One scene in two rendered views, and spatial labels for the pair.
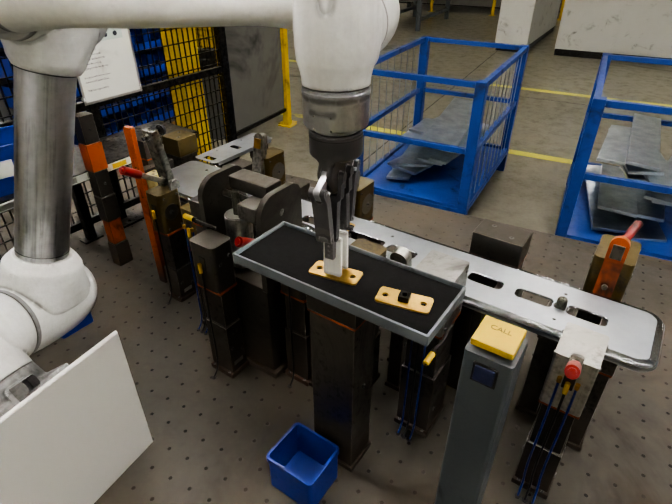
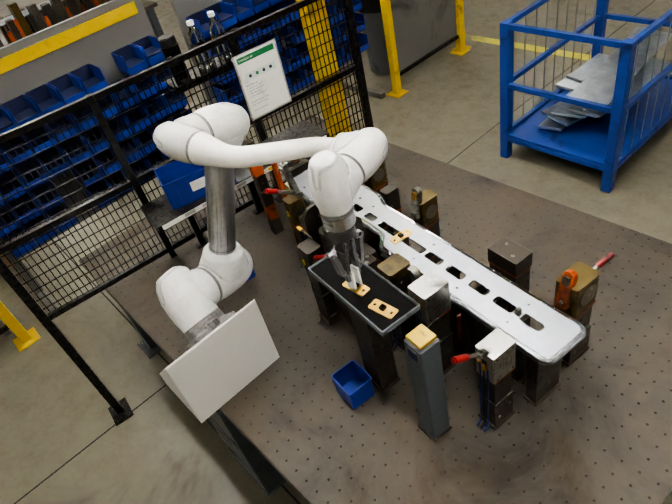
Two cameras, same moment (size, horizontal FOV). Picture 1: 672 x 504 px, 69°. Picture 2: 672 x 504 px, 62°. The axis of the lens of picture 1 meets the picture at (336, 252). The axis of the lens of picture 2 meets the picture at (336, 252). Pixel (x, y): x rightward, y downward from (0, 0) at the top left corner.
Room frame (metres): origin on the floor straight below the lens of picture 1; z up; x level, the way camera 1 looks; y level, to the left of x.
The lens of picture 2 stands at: (-0.38, -0.55, 2.32)
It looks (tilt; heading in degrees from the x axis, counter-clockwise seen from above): 41 degrees down; 29
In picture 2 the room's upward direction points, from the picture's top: 15 degrees counter-clockwise
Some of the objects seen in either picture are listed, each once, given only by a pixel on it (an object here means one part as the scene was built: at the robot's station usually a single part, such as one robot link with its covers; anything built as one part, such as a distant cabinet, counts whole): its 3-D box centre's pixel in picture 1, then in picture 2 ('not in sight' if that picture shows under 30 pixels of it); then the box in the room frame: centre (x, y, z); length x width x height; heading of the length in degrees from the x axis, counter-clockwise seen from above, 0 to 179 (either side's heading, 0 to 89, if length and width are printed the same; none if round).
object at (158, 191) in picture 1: (169, 247); (300, 232); (1.18, 0.47, 0.87); 0.10 x 0.07 x 0.35; 146
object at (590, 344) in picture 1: (553, 422); (492, 385); (0.58, -0.40, 0.88); 0.12 x 0.07 x 0.36; 146
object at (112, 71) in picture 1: (102, 50); (262, 80); (1.72, 0.77, 1.30); 0.23 x 0.02 x 0.31; 146
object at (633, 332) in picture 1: (349, 232); (406, 238); (1.06, -0.03, 1.00); 1.38 x 0.22 x 0.02; 56
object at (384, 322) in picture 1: (343, 273); (360, 287); (0.66, -0.01, 1.16); 0.37 x 0.14 x 0.02; 56
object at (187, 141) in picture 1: (187, 183); not in sight; (1.59, 0.52, 0.88); 0.08 x 0.08 x 0.36; 56
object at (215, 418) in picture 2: not in sight; (254, 413); (0.61, 0.60, 0.33); 0.31 x 0.31 x 0.66; 62
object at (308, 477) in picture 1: (303, 465); (353, 384); (0.58, 0.06, 0.75); 0.11 x 0.10 x 0.09; 56
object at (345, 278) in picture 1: (335, 270); (355, 285); (0.65, 0.00, 1.17); 0.08 x 0.04 x 0.01; 65
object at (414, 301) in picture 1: (404, 297); (382, 307); (0.58, -0.10, 1.17); 0.08 x 0.04 x 0.01; 67
